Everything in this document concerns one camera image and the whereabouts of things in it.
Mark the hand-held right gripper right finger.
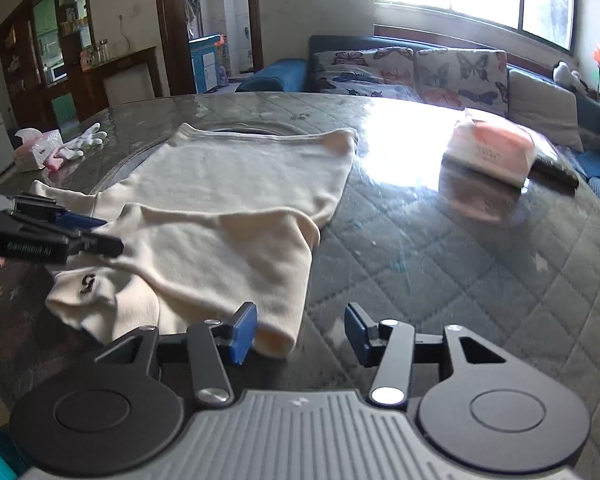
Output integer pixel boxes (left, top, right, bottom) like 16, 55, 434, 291
344, 302, 511, 407

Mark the tall wooden shelf cabinet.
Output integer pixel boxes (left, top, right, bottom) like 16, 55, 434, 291
0, 0, 89, 132

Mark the cream sweater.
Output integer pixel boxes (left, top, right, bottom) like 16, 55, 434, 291
30, 122, 359, 358

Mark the low wooden cabinet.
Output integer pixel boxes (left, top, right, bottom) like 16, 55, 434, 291
82, 46, 164, 111

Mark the blue sofa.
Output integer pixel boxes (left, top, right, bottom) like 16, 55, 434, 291
235, 35, 600, 226

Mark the white and pink tissue packet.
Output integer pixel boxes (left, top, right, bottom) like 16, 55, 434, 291
442, 107, 539, 189

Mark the blue toy box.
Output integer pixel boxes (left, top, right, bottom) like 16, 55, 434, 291
188, 34, 227, 95

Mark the grey cushion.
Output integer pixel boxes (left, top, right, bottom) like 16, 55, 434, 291
507, 69, 586, 152

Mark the butterfly print cushion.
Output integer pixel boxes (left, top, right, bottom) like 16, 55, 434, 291
413, 49, 509, 117
312, 47, 417, 103

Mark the dark wooden door frame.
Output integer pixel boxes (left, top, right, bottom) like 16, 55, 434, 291
152, 0, 264, 96

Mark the white glove with pink cuff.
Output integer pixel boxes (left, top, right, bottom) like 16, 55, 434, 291
45, 122, 109, 171

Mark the dark remote control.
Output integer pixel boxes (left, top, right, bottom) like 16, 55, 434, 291
529, 152, 580, 189

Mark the panda plush toy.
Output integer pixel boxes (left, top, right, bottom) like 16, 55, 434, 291
552, 61, 589, 94

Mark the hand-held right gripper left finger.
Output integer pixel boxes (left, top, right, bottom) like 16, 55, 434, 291
94, 301, 259, 407

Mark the pink tissue box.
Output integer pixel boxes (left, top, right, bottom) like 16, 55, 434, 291
14, 129, 64, 171

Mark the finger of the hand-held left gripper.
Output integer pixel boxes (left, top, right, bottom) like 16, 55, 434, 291
66, 231, 126, 260
11, 193, 109, 229

